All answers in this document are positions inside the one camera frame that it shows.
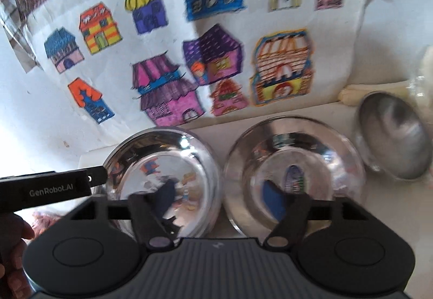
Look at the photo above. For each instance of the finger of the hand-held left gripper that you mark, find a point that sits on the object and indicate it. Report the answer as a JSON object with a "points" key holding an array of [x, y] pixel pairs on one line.
{"points": [[98, 175]]}

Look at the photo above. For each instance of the colourful houses drawing poster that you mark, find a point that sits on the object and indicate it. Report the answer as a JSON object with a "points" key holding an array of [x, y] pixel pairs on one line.
{"points": [[236, 8]]}

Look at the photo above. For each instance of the white printed tablecloth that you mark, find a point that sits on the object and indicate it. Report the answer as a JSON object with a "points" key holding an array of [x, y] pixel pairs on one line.
{"points": [[338, 116]]}

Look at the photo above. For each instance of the steel plate with blue label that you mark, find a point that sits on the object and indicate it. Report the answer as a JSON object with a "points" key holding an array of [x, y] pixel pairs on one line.
{"points": [[304, 150]]}

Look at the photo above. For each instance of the white plastic bag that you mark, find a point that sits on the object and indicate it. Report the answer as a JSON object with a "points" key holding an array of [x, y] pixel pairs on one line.
{"points": [[424, 65]]}

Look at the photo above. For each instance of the person's left hand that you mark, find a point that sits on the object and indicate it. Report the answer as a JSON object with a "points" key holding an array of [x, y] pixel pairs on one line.
{"points": [[13, 251]]}

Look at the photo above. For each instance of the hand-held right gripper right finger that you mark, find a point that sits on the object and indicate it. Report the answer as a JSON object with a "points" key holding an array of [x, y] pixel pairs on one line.
{"points": [[274, 199]]}

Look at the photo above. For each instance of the pink bag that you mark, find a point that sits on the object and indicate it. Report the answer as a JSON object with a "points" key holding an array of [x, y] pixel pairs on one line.
{"points": [[44, 219]]}

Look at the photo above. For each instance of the steel bowl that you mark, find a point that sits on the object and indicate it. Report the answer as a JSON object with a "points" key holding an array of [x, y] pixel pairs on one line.
{"points": [[192, 163], [395, 136]]}

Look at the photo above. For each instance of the cream stick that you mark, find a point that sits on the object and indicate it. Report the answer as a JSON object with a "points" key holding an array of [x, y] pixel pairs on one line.
{"points": [[351, 96]]}

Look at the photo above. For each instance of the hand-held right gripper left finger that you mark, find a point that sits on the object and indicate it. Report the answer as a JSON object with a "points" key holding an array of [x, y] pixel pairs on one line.
{"points": [[165, 199]]}

